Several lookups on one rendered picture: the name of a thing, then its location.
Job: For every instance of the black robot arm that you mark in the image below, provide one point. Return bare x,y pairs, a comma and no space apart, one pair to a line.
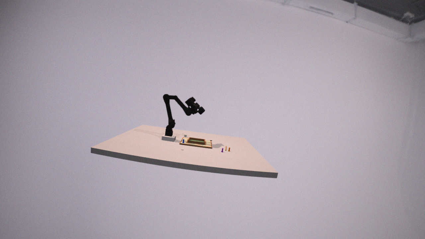
187,110

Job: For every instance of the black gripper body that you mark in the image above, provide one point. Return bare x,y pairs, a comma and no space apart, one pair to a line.
201,110

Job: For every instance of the square wooden game board with arrow squares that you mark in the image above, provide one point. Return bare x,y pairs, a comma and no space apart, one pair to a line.
197,141

